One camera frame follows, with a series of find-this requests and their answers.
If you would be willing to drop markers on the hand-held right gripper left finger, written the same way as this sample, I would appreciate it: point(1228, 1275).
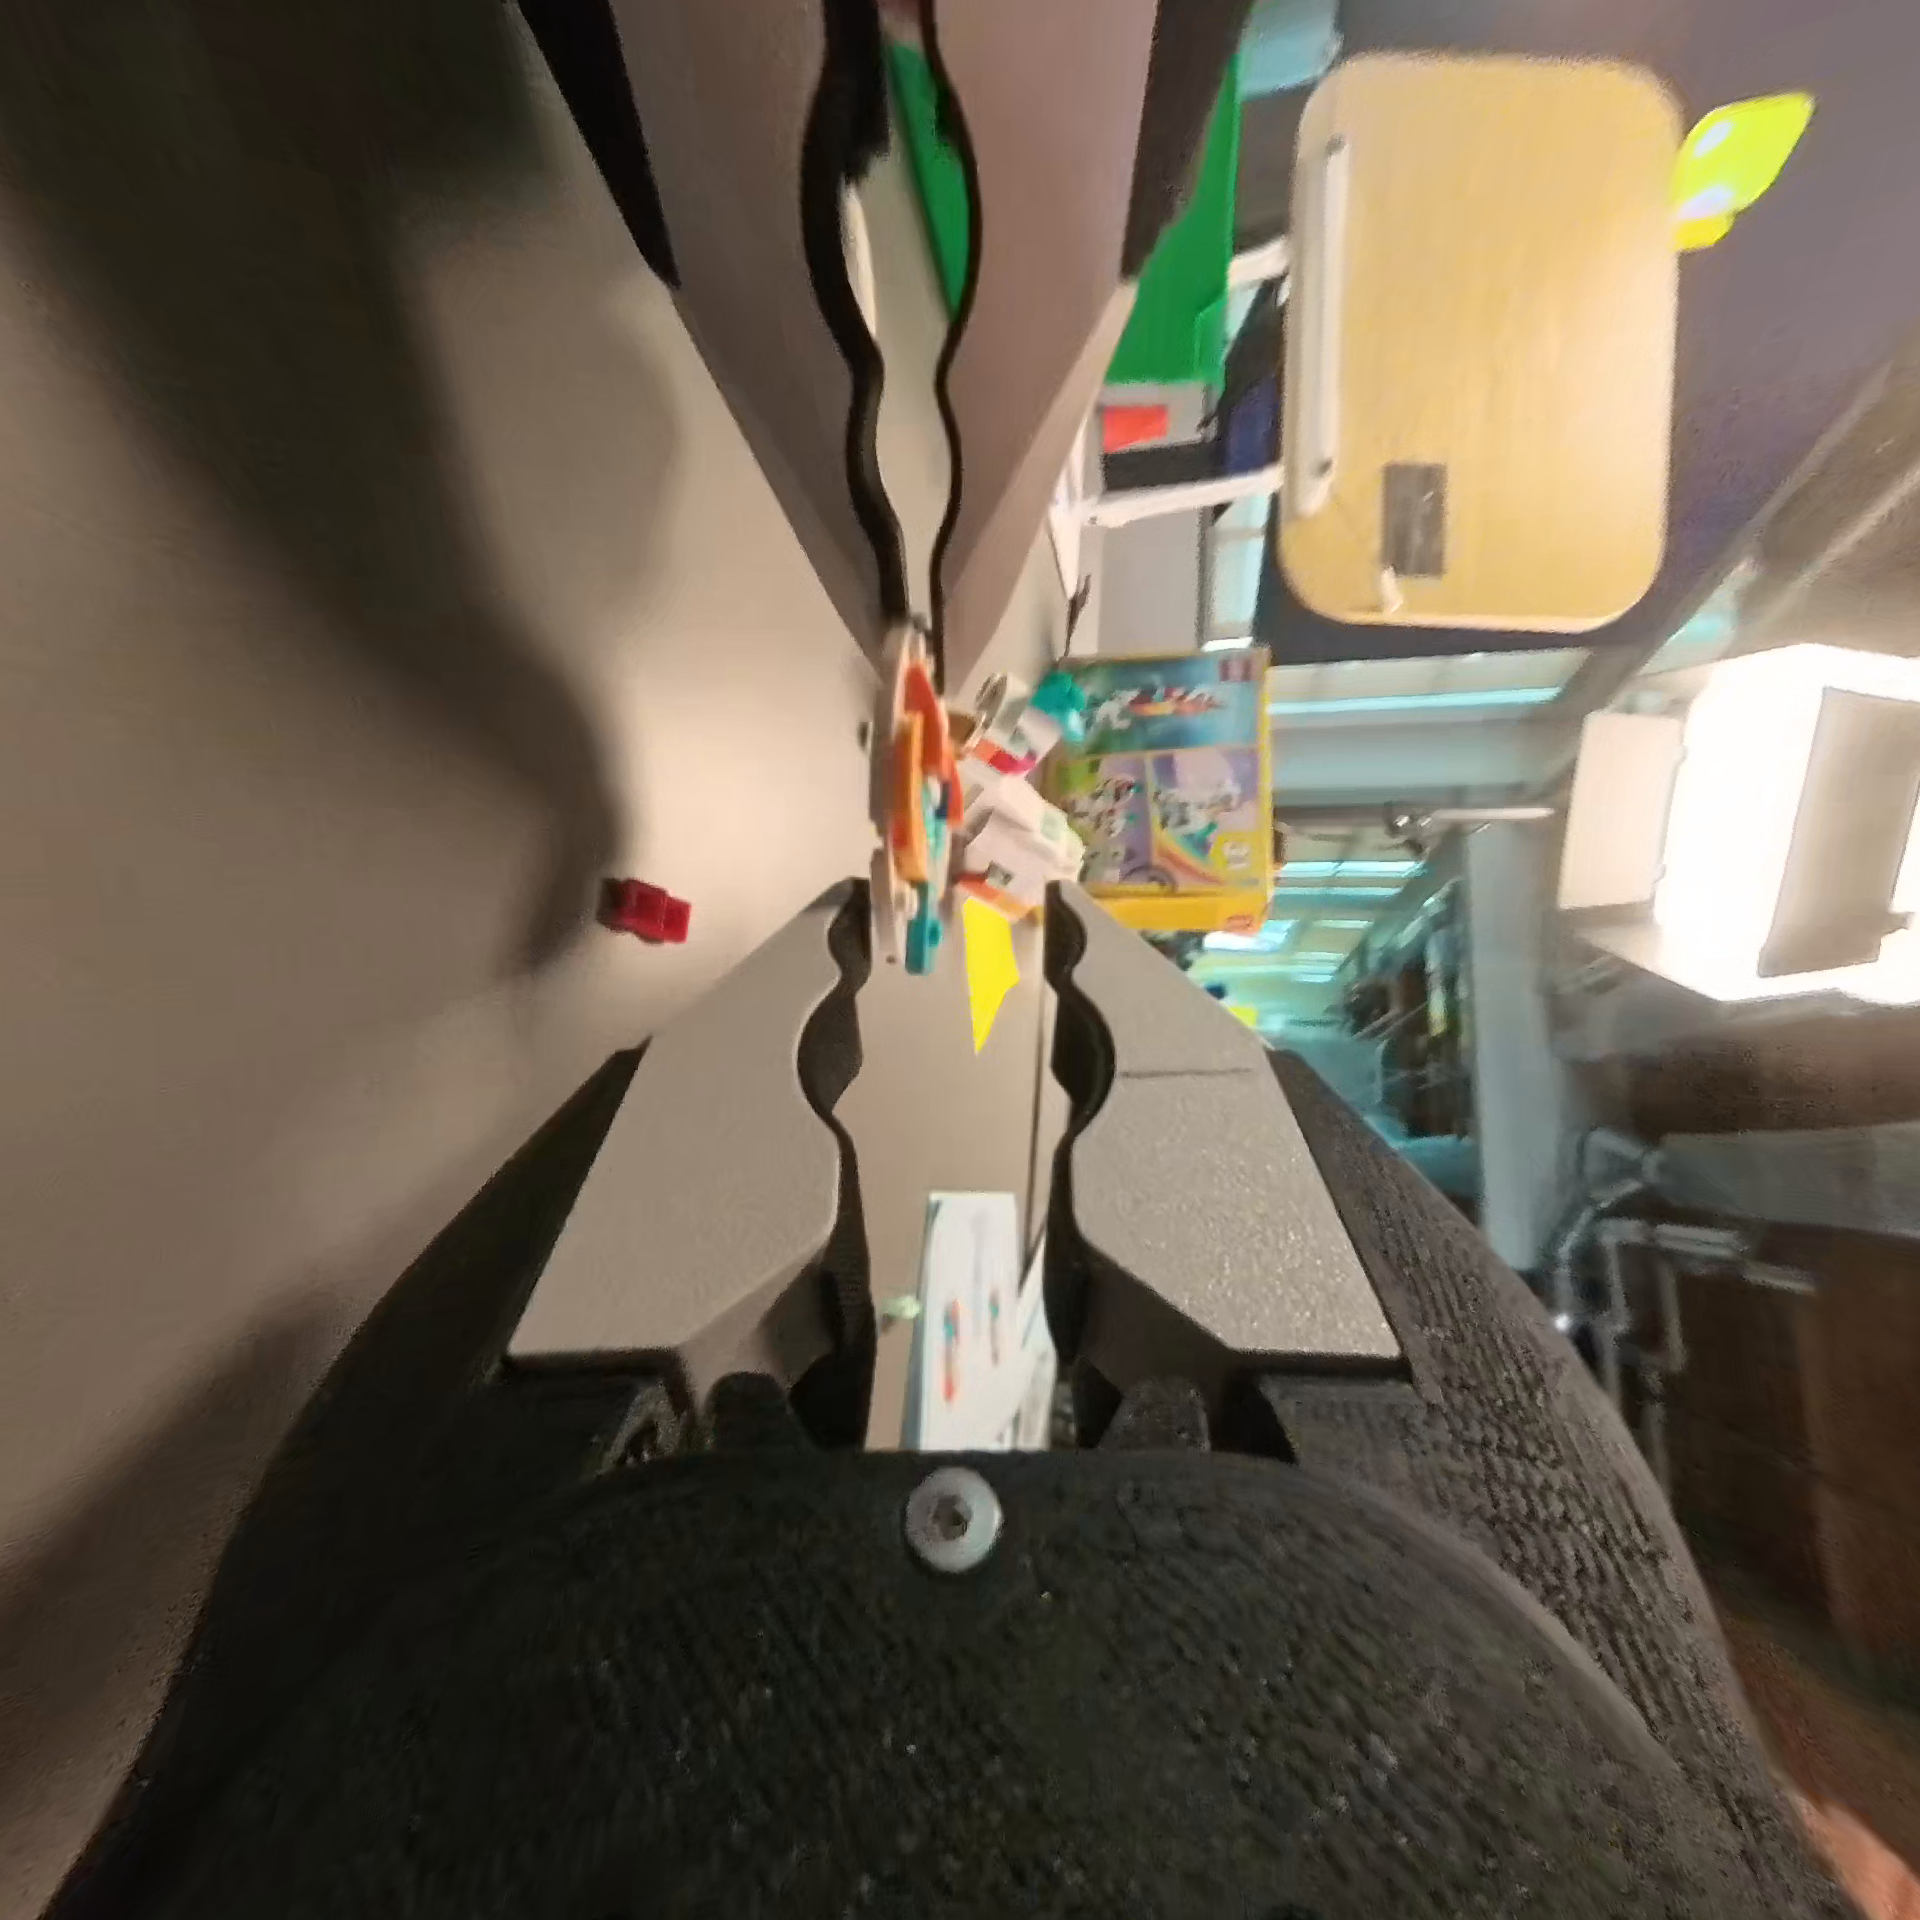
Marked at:
point(689, 1199)

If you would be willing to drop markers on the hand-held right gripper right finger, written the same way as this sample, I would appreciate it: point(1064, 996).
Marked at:
point(1228, 1215)

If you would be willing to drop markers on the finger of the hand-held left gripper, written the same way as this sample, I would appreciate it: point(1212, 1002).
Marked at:
point(1079, 153)
point(720, 182)

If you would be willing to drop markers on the round white lego plate build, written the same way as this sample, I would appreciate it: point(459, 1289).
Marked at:
point(909, 782)

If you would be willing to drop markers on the red two-stud lego brick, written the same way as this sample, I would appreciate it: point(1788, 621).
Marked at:
point(646, 912)

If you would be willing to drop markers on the white lego unicorn build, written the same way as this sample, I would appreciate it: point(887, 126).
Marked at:
point(1019, 841)

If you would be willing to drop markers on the colourful lego box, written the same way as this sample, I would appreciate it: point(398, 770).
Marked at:
point(1188, 782)

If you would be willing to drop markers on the green board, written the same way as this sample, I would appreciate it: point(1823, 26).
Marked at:
point(1188, 301)

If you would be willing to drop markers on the red card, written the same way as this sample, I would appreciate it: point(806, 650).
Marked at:
point(1136, 426)

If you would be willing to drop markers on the open instruction booklet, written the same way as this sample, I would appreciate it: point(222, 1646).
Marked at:
point(968, 1321)

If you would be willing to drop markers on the yellow paper sheet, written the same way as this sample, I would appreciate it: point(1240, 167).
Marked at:
point(986, 963)

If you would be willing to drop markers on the bright light panel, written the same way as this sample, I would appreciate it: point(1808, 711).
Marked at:
point(1724, 810)

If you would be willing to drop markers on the yellow-green sticker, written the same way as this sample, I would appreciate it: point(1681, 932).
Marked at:
point(1743, 165)

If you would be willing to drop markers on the wooden chair with white frame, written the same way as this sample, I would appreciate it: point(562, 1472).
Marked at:
point(1499, 332)

